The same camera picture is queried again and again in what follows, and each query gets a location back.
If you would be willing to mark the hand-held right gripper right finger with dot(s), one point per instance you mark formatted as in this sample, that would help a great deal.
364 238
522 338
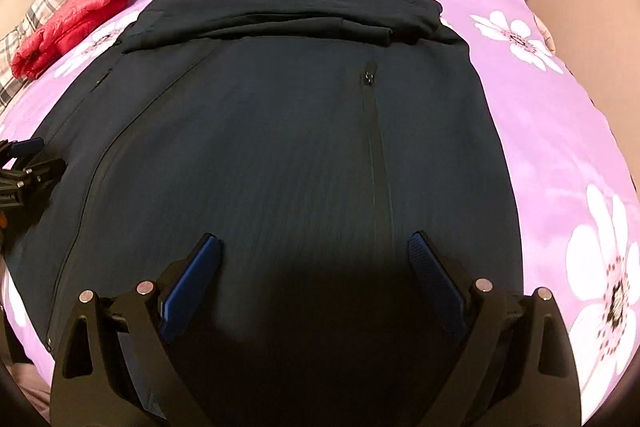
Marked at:
435 282

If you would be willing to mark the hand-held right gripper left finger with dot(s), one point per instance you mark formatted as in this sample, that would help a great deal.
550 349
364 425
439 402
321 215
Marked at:
192 287

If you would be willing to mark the grey plaid pillow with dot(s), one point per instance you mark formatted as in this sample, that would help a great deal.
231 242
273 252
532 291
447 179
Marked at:
55 2

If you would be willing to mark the navy zip jacket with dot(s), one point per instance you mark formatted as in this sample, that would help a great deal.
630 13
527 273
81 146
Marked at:
300 132

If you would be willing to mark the purple floral blanket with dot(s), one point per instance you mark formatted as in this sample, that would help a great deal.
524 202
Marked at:
525 82

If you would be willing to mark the red puffer jacket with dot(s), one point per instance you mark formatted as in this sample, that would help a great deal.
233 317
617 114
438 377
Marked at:
75 17

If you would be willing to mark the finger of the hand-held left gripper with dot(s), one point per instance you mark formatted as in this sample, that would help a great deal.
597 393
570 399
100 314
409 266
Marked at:
35 171
26 146

